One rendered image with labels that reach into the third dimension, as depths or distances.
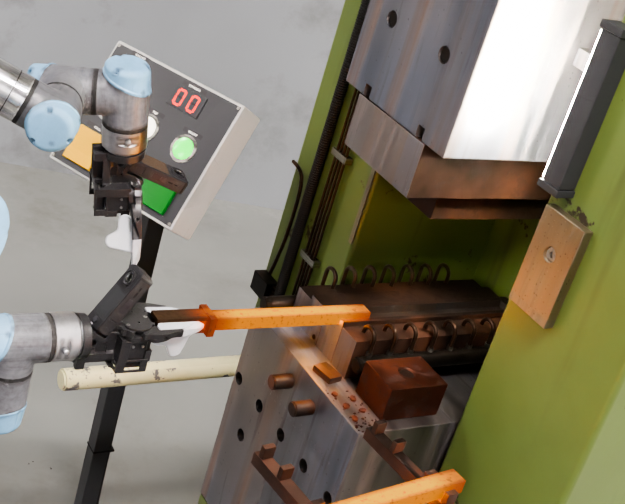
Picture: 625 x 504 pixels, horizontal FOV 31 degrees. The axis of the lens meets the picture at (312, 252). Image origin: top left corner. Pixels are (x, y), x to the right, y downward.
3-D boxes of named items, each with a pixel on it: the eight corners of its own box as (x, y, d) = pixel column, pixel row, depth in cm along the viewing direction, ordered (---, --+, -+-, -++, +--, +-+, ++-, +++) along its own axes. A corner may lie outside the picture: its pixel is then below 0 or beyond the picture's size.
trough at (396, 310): (341, 329, 198) (343, 322, 198) (326, 312, 202) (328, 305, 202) (519, 317, 221) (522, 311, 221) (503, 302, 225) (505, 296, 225)
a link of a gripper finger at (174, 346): (196, 348, 187) (143, 350, 182) (204, 318, 184) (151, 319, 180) (203, 359, 185) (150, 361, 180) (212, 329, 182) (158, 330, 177)
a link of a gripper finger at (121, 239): (105, 269, 194) (102, 215, 194) (140, 268, 196) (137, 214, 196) (107, 270, 191) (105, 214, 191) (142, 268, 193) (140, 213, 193)
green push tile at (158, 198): (161, 214, 220) (180, 181, 220) (132, 197, 223) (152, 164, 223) (165, 216, 222) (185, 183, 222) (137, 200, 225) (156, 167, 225)
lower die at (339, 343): (344, 379, 198) (358, 338, 194) (290, 315, 212) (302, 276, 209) (522, 362, 221) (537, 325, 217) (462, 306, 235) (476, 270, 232)
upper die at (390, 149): (406, 198, 183) (424, 144, 178) (343, 143, 197) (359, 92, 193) (590, 200, 206) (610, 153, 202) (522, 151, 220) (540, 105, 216)
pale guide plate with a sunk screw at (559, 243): (543, 329, 174) (584, 232, 167) (507, 297, 181) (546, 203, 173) (552, 328, 175) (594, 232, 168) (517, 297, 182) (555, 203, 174)
